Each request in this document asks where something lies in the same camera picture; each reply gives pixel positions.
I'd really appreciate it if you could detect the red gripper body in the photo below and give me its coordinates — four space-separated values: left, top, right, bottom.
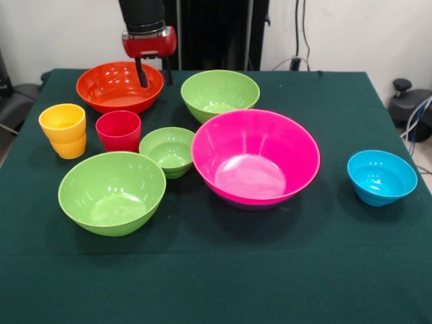
121 26 178 60

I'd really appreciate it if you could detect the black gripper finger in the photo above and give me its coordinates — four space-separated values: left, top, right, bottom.
134 57 149 88
162 56 174 86

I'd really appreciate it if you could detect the orange bowl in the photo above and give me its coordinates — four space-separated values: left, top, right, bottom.
76 61 165 115

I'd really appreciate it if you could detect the medium green bowl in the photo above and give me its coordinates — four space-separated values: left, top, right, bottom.
180 69 261 124

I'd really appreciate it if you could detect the small ribbed green bowl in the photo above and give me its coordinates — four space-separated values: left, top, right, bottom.
138 126 196 180

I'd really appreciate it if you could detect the pink bowl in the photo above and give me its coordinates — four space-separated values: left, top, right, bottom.
190 108 321 203

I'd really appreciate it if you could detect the purple bowl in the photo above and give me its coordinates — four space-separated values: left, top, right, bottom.
215 192 294 212

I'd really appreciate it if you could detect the red cup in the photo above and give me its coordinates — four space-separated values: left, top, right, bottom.
95 110 142 153

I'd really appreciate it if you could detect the yellow cup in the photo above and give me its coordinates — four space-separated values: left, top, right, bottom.
38 103 87 160

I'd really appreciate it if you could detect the black office chair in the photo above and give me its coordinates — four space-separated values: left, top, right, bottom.
0 50 50 136

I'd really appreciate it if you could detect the large green bowl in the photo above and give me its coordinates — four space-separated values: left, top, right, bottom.
57 151 167 238

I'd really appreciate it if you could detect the dark green tablecloth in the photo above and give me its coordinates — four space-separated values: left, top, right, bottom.
0 69 432 324

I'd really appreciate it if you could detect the small blue bowl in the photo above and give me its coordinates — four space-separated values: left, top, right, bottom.
347 150 419 207

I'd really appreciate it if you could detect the black chair with round knob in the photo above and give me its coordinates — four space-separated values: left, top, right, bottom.
387 78 432 142

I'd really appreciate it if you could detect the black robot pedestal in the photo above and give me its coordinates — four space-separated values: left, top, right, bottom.
153 0 271 72

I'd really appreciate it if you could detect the black wall cable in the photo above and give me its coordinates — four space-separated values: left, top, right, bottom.
295 0 311 71

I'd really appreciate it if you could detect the blue and white cable bundle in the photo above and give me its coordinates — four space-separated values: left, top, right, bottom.
400 96 432 142

